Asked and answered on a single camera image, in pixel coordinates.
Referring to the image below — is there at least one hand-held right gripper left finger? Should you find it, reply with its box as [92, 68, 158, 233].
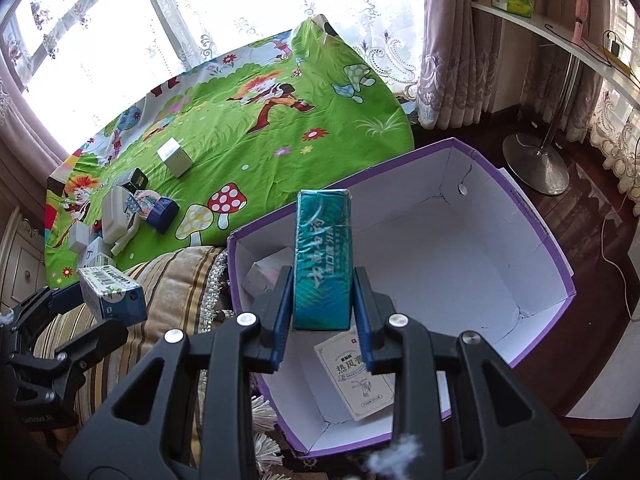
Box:
[60, 265, 296, 480]

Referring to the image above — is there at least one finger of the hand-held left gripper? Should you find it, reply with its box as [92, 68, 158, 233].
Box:
[10, 322, 128, 403]
[10, 285, 83, 346]

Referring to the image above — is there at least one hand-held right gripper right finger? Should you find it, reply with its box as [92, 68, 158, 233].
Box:
[352, 266, 586, 480]

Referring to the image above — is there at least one small grey box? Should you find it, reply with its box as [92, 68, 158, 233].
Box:
[241, 246, 296, 306]

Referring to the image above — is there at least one blue and white carton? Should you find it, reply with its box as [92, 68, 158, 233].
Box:
[77, 265, 148, 325]

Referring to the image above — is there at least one teal rectangular box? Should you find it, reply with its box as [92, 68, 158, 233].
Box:
[291, 189, 355, 331]

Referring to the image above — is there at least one cream medicine box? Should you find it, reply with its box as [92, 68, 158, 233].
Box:
[314, 327, 396, 422]

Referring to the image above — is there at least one purple cardboard box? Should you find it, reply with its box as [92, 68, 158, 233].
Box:
[227, 137, 577, 456]

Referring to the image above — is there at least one red and blue toy truck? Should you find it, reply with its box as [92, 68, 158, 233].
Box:
[125, 190, 181, 233]

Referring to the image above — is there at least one white cube box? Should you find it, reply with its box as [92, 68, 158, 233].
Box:
[156, 137, 193, 178]

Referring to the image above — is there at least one cream carved cabinet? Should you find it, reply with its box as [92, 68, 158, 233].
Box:
[0, 205, 51, 311]

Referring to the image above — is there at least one white lettered box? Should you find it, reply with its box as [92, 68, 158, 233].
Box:
[77, 237, 118, 268]

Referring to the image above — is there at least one small plain white box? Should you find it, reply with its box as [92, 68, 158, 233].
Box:
[67, 222, 93, 253]

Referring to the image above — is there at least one large white logo box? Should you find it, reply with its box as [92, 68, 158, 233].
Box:
[101, 186, 141, 256]

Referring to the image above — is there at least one striped fringed cushion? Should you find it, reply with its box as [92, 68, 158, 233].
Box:
[30, 245, 296, 480]

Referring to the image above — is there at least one black box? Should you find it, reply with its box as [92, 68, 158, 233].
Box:
[121, 169, 147, 193]

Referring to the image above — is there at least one green cartoon printed blanket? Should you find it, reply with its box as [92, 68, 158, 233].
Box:
[44, 16, 416, 286]

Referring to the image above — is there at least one pink side curtain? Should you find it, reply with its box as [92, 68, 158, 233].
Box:
[0, 55, 71, 216]

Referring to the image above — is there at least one white desk with metal stand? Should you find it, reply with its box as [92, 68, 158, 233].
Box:
[470, 0, 640, 196]

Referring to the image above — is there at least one pink embroidered curtain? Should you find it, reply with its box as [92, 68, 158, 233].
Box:
[417, 0, 556, 131]

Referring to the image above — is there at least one cream lace curtain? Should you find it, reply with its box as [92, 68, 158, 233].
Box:
[582, 0, 640, 188]

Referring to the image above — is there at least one green tissue pack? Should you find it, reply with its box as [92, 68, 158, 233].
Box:
[491, 0, 535, 17]

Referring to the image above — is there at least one black charger on yellow pad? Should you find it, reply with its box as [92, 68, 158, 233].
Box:
[599, 30, 632, 70]

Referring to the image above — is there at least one white floor cable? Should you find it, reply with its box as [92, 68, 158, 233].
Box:
[599, 195, 640, 322]

